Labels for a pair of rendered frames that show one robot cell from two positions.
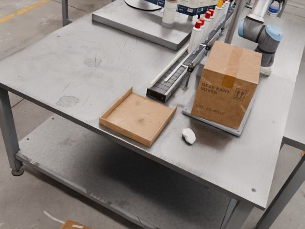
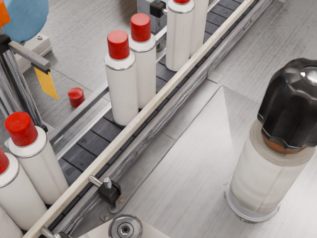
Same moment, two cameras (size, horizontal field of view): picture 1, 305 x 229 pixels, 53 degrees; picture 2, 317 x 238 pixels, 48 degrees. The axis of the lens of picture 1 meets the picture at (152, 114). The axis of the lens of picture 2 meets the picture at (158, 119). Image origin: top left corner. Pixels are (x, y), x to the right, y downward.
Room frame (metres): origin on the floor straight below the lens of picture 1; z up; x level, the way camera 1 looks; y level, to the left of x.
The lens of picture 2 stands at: (2.37, -0.08, 1.44)
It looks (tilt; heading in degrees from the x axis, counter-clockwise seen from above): 53 degrees down; 195
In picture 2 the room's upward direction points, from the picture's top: 1 degrees clockwise
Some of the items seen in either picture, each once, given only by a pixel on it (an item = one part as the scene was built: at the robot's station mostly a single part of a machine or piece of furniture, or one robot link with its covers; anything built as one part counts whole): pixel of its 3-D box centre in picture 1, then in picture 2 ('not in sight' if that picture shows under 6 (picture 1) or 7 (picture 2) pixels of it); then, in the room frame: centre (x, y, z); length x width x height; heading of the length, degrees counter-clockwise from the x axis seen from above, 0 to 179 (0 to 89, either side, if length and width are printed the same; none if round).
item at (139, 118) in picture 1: (140, 113); not in sight; (1.12, 0.06, 0.85); 0.30 x 0.26 x 0.04; 160
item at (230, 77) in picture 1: (226, 83); not in sight; (1.30, -0.33, 0.99); 0.30 x 0.24 x 0.27; 168
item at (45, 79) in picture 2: (220, 3); (45, 80); (2.10, -0.31, 1.09); 0.03 x 0.01 x 0.06; 70
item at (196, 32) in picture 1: (194, 37); (194, 14); (1.75, -0.17, 0.98); 0.05 x 0.05 x 0.20
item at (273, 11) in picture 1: (272, 12); not in sight; (2.44, -0.77, 0.98); 0.07 x 0.07 x 0.07
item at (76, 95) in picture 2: not in sight; (76, 97); (1.93, -0.38, 0.85); 0.03 x 0.03 x 0.03
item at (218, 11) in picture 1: (216, 15); (38, 161); (2.16, -0.32, 0.98); 0.05 x 0.05 x 0.20
